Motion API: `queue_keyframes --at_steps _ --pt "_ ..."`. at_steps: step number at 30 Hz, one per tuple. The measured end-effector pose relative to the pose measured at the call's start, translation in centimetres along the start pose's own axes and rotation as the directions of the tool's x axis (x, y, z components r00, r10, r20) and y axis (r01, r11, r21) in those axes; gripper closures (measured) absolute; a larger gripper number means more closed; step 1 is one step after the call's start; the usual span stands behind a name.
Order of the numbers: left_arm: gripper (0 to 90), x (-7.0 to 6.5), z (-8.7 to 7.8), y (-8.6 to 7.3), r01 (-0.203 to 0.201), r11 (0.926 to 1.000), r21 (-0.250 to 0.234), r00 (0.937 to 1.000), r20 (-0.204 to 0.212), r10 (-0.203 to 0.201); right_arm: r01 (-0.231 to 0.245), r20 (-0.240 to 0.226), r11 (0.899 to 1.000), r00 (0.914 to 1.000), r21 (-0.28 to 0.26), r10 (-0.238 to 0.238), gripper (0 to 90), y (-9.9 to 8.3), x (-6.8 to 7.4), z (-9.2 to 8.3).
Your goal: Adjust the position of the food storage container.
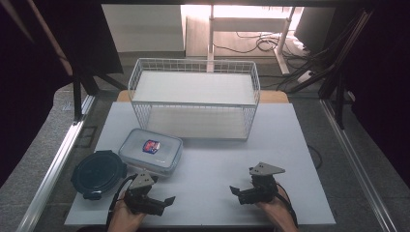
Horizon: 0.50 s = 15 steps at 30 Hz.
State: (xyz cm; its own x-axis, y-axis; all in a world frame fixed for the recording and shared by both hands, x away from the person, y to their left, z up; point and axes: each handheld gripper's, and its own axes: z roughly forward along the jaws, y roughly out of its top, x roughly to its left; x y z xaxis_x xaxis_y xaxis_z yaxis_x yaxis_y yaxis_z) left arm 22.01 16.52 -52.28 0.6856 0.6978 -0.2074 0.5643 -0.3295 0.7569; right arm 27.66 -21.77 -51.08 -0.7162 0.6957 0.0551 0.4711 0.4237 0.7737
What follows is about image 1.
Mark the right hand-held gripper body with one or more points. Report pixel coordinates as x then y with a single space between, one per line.
262 190

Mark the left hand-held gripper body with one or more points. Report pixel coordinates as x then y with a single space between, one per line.
141 182

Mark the round container with teal lid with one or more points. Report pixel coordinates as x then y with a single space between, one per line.
96 174

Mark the person's right hand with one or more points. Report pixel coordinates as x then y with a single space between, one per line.
278 214

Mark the person's left hand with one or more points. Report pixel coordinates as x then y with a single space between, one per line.
124 220

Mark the clear rectangular food container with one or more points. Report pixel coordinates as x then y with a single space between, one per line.
138 158

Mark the white power strip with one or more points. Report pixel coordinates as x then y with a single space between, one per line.
304 77

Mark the white cabinet panel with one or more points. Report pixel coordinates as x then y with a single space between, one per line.
141 29

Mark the black computer case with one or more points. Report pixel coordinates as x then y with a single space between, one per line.
314 29

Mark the aluminium frame rail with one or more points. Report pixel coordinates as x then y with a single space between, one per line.
354 167
53 174

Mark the black frame post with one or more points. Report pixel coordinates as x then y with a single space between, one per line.
339 103
77 100

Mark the white desk frame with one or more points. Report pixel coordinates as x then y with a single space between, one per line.
211 38

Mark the diagonal metal frame bar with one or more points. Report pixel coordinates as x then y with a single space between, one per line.
335 53

